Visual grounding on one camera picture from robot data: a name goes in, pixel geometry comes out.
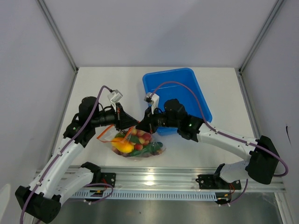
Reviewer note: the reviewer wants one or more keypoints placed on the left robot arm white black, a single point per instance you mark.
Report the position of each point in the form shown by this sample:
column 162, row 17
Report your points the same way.
column 46, row 194

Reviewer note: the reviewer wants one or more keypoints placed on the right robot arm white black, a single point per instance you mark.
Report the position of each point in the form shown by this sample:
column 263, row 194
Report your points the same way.
column 259, row 156

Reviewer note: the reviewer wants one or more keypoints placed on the clear zip top bag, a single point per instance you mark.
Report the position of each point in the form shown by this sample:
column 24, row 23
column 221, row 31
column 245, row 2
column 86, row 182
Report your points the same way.
column 109, row 134

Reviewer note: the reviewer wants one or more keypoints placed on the green cucumber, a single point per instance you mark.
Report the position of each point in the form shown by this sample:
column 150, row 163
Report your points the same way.
column 146, row 144

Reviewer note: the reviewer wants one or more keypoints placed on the left aluminium frame post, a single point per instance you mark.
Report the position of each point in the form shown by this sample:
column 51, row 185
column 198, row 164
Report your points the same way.
column 57, row 34

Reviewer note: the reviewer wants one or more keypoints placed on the orange mango slice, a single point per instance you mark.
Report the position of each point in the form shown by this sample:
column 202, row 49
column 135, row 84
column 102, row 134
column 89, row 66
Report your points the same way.
column 122, row 145

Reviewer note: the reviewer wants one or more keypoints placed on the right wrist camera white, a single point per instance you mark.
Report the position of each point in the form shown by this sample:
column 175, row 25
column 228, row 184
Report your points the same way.
column 152, row 99

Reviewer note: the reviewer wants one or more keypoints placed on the right aluminium frame post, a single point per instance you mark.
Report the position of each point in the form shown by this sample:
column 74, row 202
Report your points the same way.
column 273, row 14

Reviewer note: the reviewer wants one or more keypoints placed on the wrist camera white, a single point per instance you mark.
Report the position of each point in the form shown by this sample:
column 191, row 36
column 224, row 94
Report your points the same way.
column 114, row 97
column 152, row 99

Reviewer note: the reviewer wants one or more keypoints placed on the aluminium frame post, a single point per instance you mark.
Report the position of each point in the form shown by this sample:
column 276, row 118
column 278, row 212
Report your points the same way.
column 273, row 14
column 57, row 34

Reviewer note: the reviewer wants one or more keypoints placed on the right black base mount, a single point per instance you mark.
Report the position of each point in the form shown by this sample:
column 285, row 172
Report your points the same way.
column 213, row 181

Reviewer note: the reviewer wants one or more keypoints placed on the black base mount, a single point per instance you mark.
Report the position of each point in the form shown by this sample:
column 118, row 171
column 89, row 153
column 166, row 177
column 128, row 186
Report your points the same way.
column 213, row 181
column 102, row 178

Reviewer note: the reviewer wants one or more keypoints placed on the red lychee bunch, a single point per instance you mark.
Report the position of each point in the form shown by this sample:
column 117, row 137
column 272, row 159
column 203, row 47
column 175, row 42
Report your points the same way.
column 134, row 132

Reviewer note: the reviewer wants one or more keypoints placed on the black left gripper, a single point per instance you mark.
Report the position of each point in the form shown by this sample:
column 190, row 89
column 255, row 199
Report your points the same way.
column 122, row 120

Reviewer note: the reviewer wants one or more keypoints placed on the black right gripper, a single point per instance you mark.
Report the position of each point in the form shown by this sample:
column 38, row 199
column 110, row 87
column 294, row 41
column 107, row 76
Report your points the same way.
column 147, row 124

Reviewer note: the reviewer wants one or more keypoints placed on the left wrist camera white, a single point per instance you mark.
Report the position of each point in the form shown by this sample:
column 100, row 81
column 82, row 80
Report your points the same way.
column 114, row 97

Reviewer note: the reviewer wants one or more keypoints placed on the blue plastic bin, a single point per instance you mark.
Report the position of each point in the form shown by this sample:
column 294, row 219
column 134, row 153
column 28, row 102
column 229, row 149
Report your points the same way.
column 182, row 85

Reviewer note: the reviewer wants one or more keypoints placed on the white slotted cable duct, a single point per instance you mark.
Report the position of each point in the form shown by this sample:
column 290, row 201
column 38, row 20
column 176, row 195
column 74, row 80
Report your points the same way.
column 146, row 195

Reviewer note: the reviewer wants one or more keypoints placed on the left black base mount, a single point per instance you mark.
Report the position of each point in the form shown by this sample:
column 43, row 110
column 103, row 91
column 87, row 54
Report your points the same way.
column 102, row 178

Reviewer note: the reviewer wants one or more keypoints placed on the aluminium mounting rail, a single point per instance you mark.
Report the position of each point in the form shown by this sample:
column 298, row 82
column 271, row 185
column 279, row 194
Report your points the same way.
column 171, row 179

